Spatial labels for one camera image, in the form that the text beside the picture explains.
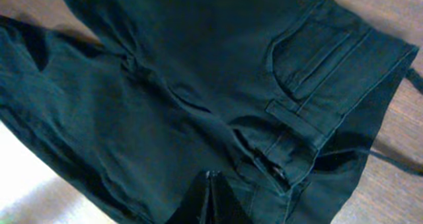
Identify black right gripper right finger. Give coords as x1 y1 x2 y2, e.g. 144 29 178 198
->
208 172 252 224

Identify black pants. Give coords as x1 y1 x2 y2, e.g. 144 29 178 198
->
1 0 420 223

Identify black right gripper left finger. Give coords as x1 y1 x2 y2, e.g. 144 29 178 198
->
166 171 210 224

